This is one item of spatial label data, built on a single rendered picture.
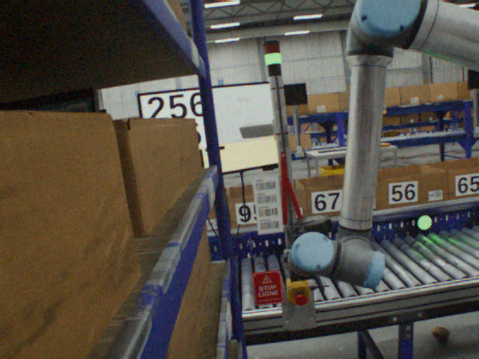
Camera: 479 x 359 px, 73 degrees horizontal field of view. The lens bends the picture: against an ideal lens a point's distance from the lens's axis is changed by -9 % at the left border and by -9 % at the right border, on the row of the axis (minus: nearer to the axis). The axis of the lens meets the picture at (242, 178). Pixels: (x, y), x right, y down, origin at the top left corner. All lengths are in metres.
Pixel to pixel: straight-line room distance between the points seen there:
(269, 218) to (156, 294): 0.99
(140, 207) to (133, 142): 0.05
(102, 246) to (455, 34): 0.74
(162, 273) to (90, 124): 0.09
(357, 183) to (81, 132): 0.80
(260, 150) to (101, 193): 1.07
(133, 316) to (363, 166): 0.79
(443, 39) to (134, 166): 0.66
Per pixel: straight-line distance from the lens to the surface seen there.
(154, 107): 1.15
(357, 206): 0.92
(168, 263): 0.23
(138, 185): 0.30
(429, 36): 0.80
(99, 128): 0.19
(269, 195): 1.14
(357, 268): 0.83
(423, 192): 2.01
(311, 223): 1.13
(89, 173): 0.17
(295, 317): 1.32
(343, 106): 6.51
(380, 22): 0.76
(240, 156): 1.20
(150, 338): 0.17
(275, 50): 1.14
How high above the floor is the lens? 1.43
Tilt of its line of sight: 10 degrees down
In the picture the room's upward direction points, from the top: 7 degrees counter-clockwise
